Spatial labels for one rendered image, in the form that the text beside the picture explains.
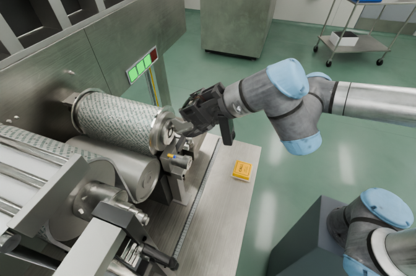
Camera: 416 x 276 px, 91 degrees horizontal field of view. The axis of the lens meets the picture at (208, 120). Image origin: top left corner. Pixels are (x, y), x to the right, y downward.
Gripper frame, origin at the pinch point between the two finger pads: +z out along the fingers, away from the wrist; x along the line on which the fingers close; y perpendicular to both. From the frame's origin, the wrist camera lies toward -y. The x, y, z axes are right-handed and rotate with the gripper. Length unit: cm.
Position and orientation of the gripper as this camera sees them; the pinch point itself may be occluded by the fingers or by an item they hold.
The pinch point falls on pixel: (181, 130)
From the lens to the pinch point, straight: 60.2
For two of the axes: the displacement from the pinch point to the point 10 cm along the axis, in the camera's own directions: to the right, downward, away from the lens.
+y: -6.1, -6.9, -4.0
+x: -3.3, 6.8, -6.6
